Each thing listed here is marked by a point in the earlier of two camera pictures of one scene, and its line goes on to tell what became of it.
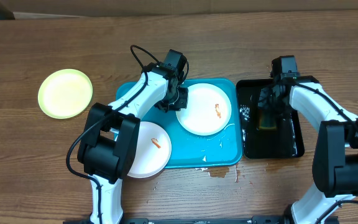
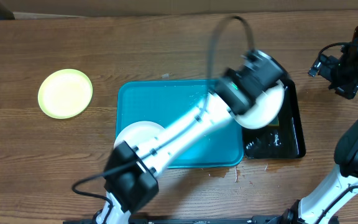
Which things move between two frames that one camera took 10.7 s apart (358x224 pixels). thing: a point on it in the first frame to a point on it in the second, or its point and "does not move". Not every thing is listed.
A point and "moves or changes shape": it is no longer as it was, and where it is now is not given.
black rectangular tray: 286,142 does not move
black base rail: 112,219 does not move
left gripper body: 176,102 to 231,70
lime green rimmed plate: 64,93 does not move
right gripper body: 275,105 to 341,75
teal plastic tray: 223,149 does not move
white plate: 208,111 moves or changes shape
